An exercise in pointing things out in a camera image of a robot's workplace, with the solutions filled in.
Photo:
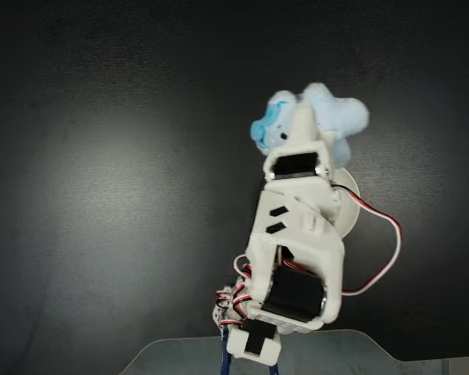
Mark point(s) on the white ceramic bowl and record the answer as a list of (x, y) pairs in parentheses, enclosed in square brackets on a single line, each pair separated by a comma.
[(349, 211)]

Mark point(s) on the blue clamp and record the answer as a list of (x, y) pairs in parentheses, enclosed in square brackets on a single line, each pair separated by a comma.
[(226, 351), (273, 369)]

